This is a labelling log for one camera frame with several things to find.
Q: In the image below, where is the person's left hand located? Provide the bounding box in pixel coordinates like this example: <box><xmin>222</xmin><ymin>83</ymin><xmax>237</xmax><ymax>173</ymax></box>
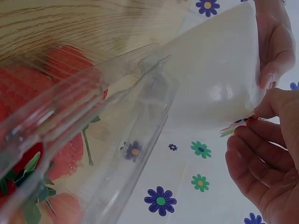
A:
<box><xmin>253</xmin><ymin>0</ymin><xmax>297</xmax><ymax>91</ymax></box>

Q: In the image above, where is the pile of red strawberries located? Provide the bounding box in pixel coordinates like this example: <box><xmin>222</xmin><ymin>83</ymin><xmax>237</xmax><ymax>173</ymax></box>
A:
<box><xmin>0</xmin><ymin>44</ymin><xmax>110</xmax><ymax>224</ymax></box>

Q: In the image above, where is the clear plastic clamshell box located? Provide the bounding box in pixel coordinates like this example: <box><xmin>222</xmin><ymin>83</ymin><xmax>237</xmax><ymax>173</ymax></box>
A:
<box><xmin>0</xmin><ymin>42</ymin><xmax>180</xmax><ymax>224</ymax></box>

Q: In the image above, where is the person's right hand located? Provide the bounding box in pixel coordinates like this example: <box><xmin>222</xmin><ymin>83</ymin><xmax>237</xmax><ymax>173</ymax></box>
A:
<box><xmin>225</xmin><ymin>88</ymin><xmax>299</xmax><ymax>224</ymax></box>

